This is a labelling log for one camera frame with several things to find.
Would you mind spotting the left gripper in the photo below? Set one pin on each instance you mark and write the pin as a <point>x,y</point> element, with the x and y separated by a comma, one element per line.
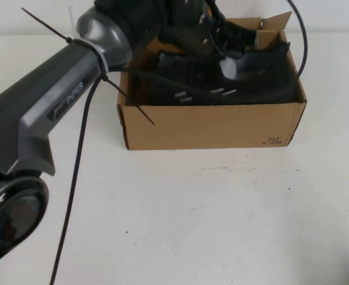
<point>225,15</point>

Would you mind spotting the black sneaker with foam stuffing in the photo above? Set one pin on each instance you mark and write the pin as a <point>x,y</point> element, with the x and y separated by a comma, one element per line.
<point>269,77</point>

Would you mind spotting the white foam shoe stuffing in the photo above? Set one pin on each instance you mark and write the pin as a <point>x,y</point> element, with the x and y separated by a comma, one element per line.
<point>229,68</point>

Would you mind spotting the brown cardboard shoe box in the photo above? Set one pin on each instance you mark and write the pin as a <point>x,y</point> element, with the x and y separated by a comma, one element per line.
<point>210,127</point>

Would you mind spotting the black sneaker with grey lining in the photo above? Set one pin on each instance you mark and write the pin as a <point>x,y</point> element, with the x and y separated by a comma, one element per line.
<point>189,80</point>

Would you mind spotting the black zip tie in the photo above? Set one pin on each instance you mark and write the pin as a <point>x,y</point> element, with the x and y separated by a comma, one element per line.
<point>127,101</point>

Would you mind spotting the black wrist camera mount plate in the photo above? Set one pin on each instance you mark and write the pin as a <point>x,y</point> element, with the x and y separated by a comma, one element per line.
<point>196,32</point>

